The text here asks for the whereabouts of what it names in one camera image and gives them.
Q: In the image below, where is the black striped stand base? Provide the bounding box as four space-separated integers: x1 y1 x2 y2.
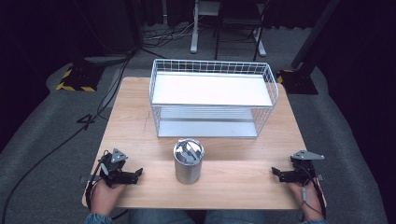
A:
55 61 106 93
276 68 319 95

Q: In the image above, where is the black slanted stand pole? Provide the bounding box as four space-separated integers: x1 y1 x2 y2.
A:
290 0 342 71

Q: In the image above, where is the white wire shelf rack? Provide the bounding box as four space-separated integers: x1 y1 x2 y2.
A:
148 58 280 139

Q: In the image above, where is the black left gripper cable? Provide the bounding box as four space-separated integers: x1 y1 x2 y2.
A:
84 150 110 213

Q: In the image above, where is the person's left hand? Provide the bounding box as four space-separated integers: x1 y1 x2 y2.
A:
90 179 127 217

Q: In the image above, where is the silver metal can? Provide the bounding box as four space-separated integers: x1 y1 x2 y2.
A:
173 137 205 186

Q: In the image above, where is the bundle of floor cables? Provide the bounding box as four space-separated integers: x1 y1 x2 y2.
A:
141 20 200 49

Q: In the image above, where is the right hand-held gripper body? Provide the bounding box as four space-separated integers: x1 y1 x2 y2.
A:
290 149 326 184

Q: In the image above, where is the long black floor cable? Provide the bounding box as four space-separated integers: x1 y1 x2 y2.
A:
0 49 138 224

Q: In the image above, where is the person's right hand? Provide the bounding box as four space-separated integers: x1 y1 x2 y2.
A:
286 180 325 221

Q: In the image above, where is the person's right leg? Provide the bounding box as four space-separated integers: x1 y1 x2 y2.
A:
205 209 266 224

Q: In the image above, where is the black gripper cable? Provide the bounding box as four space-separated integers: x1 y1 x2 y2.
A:
296 162 328 221
84 150 110 213

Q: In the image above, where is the white desk leg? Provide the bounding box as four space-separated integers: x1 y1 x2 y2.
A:
190 0 222 54
252 27 267 58

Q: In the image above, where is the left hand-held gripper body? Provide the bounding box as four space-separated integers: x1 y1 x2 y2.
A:
98 147 129 189

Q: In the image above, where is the person's leg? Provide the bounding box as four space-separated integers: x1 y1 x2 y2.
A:
205 209 266 224
128 208 189 224

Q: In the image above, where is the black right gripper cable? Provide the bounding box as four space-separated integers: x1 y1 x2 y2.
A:
296 162 328 221

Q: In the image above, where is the black metal chair frame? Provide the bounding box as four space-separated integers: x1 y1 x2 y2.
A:
214 0 271 62

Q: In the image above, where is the person's left leg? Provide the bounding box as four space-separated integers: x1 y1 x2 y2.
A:
128 208 189 224

